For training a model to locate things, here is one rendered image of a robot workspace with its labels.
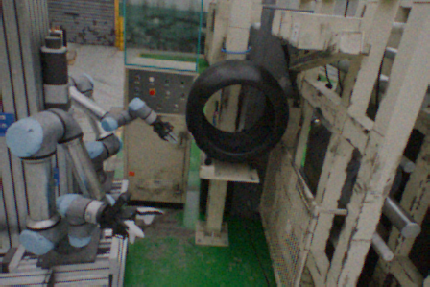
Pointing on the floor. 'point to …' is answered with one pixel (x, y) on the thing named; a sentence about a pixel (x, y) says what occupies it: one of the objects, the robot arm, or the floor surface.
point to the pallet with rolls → (63, 42)
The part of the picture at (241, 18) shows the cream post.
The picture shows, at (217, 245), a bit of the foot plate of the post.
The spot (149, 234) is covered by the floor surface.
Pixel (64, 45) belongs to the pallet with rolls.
